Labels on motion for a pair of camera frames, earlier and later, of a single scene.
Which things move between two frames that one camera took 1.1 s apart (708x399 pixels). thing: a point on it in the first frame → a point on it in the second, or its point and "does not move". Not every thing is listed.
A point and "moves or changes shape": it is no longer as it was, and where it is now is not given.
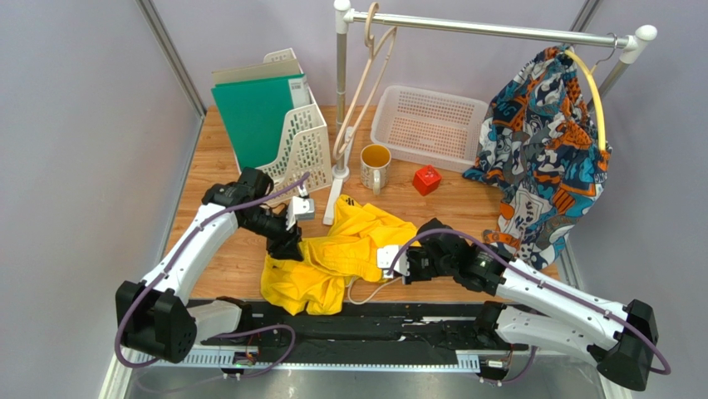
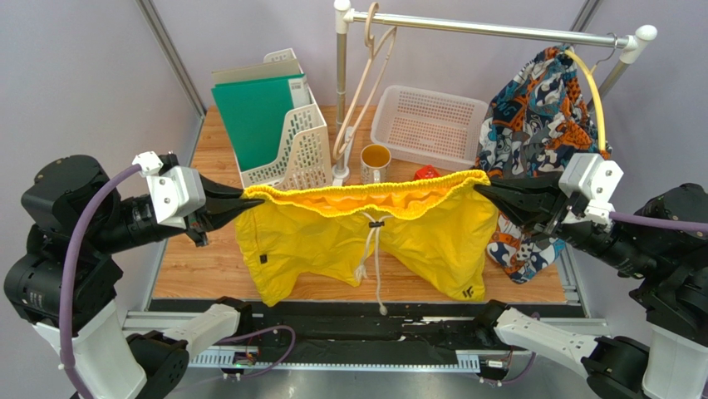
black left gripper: [286, 243] → [223, 203]
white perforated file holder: [307, 150] does not move
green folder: [255, 115] does not move
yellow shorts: [331, 260] moves or changes shape
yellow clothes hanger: [589, 74] does not move
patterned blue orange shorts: [540, 139] does not move
